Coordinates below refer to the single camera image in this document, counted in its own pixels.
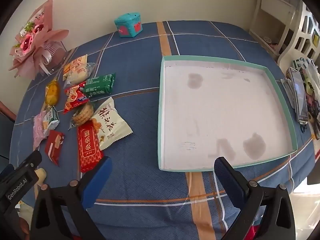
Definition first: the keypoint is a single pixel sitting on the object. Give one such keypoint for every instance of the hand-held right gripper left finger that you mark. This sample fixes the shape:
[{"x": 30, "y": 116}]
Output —
[{"x": 97, "y": 180}]

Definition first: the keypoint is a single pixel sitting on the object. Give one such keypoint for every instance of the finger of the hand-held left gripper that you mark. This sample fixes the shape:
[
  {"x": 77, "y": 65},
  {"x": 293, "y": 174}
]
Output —
[{"x": 31, "y": 161}]

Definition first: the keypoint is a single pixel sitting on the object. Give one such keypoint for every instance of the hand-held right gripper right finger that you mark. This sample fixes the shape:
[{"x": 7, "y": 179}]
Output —
[{"x": 228, "y": 180}]

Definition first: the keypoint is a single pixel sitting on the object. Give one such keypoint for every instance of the dark red snack packet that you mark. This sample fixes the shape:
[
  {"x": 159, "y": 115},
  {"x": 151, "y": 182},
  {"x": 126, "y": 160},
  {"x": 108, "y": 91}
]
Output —
[{"x": 53, "y": 146}]

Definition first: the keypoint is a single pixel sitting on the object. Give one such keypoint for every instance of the pink snack packet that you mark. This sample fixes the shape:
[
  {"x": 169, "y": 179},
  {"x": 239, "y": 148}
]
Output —
[{"x": 38, "y": 130}]

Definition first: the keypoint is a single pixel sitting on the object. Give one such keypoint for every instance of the long red snack packet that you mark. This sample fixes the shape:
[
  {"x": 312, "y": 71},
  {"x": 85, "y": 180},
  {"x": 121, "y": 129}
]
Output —
[{"x": 88, "y": 145}]

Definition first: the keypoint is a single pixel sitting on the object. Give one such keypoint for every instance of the small green and white packet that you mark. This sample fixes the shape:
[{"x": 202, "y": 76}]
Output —
[{"x": 51, "y": 118}]

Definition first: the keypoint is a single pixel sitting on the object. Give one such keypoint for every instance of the green striped snack packet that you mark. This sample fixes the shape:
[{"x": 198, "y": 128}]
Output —
[{"x": 110, "y": 127}]

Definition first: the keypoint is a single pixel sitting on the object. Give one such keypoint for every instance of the beige nut snack packet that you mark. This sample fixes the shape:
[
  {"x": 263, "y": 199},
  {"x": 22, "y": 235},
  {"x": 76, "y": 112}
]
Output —
[{"x": 83, "y": 115}]

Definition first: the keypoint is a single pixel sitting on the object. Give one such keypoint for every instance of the white tray with teal rim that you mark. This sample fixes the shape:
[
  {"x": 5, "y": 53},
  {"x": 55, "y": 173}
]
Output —
[{"x": 212, "y": 110}]

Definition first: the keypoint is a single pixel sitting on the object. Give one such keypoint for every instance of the yellow translucent snack packet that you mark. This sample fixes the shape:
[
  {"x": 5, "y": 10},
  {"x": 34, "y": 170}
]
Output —
[{"x": 52, "y": 92}]

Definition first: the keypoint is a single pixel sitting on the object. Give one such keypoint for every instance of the red cartoon print snack packet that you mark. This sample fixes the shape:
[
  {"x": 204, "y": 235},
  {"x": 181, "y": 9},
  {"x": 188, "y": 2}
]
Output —
[{"x": 72, "y": 100}]

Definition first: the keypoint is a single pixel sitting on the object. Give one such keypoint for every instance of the dark green snack packet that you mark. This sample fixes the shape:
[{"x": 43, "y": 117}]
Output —
[{"x": 100, "y": 85}]

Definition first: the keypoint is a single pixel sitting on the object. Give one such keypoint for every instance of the clear packet with white bun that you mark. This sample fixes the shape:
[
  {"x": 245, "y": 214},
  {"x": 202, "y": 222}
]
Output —
[{"x": 78, "y": 77}]

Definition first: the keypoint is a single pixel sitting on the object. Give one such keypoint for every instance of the cream and orange snack packet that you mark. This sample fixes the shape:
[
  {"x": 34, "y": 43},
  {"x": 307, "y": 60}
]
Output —
[{"x": 75, "y": 64}]

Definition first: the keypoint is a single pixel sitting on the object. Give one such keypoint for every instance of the clear glass vase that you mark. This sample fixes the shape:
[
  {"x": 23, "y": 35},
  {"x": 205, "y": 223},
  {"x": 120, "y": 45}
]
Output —
[{"x": 56, "y": 55}]

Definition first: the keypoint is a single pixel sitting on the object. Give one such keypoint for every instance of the grey phone stand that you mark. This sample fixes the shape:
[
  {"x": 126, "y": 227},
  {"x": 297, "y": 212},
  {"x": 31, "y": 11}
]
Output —
[{"x": 287, "y": 87}]

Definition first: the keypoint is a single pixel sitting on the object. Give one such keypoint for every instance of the blue plaid tablecloth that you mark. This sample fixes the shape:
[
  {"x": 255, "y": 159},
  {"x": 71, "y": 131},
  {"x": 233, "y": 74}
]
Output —
[{"x": 135, "y": 62}]

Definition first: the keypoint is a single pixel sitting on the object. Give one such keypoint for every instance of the pink flower bouquet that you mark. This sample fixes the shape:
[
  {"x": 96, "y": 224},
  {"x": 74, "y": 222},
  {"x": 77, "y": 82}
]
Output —
[{"x": 32, "y": 37}]

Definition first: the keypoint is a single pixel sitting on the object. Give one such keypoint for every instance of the teal toy box pink door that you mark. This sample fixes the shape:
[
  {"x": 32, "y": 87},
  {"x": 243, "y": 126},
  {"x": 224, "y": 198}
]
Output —
[{"x": 127, "y": 25}]

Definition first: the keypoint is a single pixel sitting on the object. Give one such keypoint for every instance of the white shelf unit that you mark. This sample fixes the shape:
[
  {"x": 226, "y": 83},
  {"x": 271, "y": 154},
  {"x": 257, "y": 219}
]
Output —
[{"x": 265, "y": 17}]

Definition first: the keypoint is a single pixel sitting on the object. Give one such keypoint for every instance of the white cubby shelf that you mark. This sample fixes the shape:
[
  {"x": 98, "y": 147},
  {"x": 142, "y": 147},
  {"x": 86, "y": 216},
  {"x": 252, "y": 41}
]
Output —
[{"x": 303, "y": 27}]

